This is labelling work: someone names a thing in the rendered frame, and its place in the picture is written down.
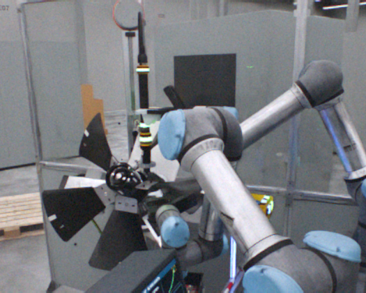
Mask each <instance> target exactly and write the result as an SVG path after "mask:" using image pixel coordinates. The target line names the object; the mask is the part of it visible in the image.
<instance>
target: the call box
mask: <svg viewBox="0 0 366 293"><path fill-rule="evenodd" d="M251 195H252V196H253V198H254V199H255V200H259V204H258V205H259V207H260V208H261V210H263V212H264V214H265V215H266V209H267V208H268V206H269V204H270V203H271V202H272V200H273V196H270V197H269V198H268V199H267V200H266V205H260V204H261V203H262V199H263V198H264V197H265V195H258V194H251ZM271 215H272V209H271V210H270V213H269V214H268V216H266V217H267V218H268V219H269V218H270V217H271Z"/></svg>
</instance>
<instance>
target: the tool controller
mask: <svg viewBox="0 0 366 293"><path fill-rule="evenodd" d="M84 293H188V291H187V288H186V285H185V280H184V277H183V272H182V271H181V267H180V264H179V260H178V255H177V252H176V249H175V248H171V249H160V250H141V251H134V252H133V254H131V255H129V256H128V257H127V258H125V259H124V260H123V261H122V262H120V263H119V264H118V265H117V266H116V267H114V268H113V269H112V270H111V271H109V272H108V273H106V274H105V276H104V277H103V278H101V279H100V280H98V281H97V282H96V283H94V284H93V285H92V286H91V287H90V288H89V289H88V290H86V291H85V292H84Z"/></svg>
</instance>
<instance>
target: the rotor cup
mask: <svg viewBox="0 0 366 293"><path fill-rule="evenodd" d="M117 174H121V178H119V179H118V178H117V177H116V176H117ZM132 178H136V180H137V182H135V180H134V179H132ZM145 181H147V180H146V176H145V175H144V174H142V173H141V172H137V171H136V169H135V168H133V167H132V166H131V165H129V164H128V163H116V164H114V165H112V166H111V167H110V168H109V169H108V171H107V173H106V176H105V183H106V185H107V187H108V188H109V189H110V190H113V192H114V193H116V195H119V196H124V197H131V198H135V199H137V203H140V202H141V201H142V200H143V199H144V198H145V197H146V196H147V194H148V190H140V189H135V187H136V186H138V185H139V184H141V183H144V182H145ZM119 190H120V191H121V192H122V193H123V194H120V192H119Z"/></svg>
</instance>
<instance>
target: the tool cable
mask: <svg viewBox="0 0 366 293"><path fill-rule="evenodd" d="M137 28H139V37H138V47H140V45H144V44H143V27H142V13H141V12H139V13H138V25H137ZM135 124H137V132H139V131H138V128H139V130H140V132H141V129H140V124H139V122H138V120H137V119H135ZM135 126H136V125H135Z"/></svg>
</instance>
